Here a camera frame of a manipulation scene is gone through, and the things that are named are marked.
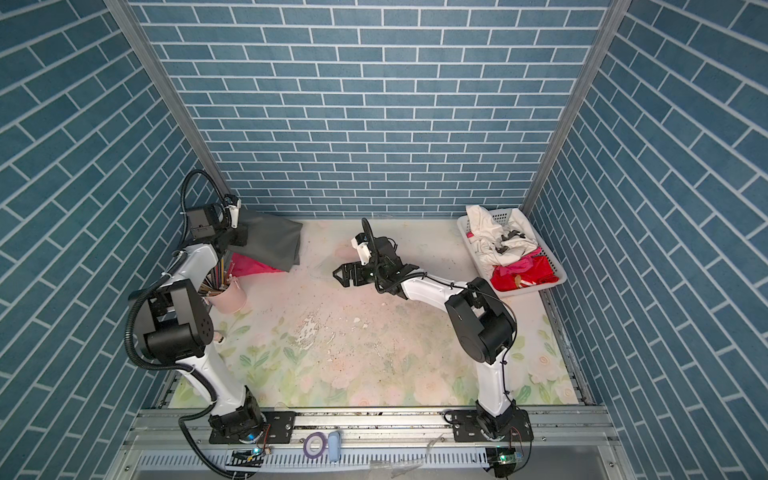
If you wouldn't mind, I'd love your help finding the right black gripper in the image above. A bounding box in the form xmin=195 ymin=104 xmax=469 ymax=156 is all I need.
xmin=332 ymin=261 xmax=388 ymax=287

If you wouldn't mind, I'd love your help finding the grey t shirt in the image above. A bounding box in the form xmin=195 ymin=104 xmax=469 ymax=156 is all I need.
xmin=228 ymin=210 xmax=303 ymax=271

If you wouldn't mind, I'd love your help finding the white plastic laundry basket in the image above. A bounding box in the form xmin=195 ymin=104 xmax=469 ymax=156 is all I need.
xmin=457 ymin=208 xmax=567 ymax=297

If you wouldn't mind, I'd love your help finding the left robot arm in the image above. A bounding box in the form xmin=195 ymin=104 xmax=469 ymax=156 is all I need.
xmin=124 ymin=195 xmax=266 ymax=444

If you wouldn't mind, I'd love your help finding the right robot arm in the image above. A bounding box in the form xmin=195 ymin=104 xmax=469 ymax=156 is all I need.
xmin=333 ymin=232 xmax=522 ymax=440

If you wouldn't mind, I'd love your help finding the folded magenta t shirt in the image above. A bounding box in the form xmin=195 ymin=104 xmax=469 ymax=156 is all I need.
xmin=229 ymin=253 xmax=282 ymax=277

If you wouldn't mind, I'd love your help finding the coloured pencils bundle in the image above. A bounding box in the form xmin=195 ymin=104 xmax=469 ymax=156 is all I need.
xmin=198 ymin=259 xmax=232 ymax=297

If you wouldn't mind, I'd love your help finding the pink pencil cup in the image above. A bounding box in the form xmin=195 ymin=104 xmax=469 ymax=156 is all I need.
xmin=206 ymin=277 xmax=247 ymax=315

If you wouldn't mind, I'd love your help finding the white t shirt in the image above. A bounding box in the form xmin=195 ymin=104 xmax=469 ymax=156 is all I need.
xmin=466 ymin=205 xmax=539 ymax=269

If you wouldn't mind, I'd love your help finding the light blue small cylinder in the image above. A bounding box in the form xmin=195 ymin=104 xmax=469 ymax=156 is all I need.
xmin=327 ymin=431 xmax=342 ymax=463

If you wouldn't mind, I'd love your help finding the magenta garment in basket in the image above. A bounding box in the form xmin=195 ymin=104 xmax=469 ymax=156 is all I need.
xmin=495 ymin=248 xmax=542 ymax=275

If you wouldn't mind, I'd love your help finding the purple tape roll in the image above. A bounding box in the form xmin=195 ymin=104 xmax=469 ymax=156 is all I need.
xmin=302 ymin=432 xmax=328 ymax=460

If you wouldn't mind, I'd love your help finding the red t shirt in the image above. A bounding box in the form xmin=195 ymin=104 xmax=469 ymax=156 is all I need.
xmin=490 ymin=255 xmax=560 ymax=292

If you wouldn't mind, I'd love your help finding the left circuit board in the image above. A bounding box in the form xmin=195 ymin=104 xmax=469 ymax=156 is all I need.
xmin=226 ymin=447 xmax=266 ymax=469

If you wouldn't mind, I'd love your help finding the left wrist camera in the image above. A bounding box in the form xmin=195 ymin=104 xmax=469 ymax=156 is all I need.
xmin=223 ymin=194 xmax=242 ymax=229

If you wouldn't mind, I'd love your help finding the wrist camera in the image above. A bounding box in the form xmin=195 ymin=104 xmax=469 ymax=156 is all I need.
xmin=223 ymin=194 xmax=242 ymax=229
xmin=351 ymin=233 xmax=371 ymax=265

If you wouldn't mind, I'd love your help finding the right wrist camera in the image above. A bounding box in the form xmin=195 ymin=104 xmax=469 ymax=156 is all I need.
xmin=351 ymin=233 xmax=371 ymax=265

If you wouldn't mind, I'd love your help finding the left black corrugated cable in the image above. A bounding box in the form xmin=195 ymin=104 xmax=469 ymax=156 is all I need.
xmin=123 ymin=169 xmax=241 ymax=480

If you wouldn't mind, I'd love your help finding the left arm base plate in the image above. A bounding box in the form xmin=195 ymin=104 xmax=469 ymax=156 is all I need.
xmin=209 ymin=411 xmax=297 ymax=445

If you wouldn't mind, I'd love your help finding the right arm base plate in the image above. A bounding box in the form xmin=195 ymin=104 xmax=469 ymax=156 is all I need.
xmin=442 ymin=405 xmax=534 ymax=443

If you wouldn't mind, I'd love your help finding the aluminium front rail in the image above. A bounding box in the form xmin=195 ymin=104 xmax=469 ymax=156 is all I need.
xmin=105 ymin=405 xmax=637 ymax=480

